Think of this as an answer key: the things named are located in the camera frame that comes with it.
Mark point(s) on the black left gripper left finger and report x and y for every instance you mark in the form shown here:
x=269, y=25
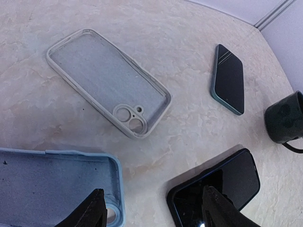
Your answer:
x=91, y=212

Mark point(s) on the dark green mug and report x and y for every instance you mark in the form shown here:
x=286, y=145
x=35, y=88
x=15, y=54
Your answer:
x=284, y=120

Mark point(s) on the clear white phone case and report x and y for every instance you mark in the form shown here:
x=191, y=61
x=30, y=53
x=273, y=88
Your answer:
x=111, y=81

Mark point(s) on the light blue phone case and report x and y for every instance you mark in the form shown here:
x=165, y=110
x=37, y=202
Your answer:
x=41, y=188

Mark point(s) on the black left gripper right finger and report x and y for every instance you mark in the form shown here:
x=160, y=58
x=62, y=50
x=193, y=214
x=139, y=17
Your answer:
x=219, y=212

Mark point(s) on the black phone near mug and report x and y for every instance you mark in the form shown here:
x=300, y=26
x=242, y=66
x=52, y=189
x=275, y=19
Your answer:
x=227, y=85

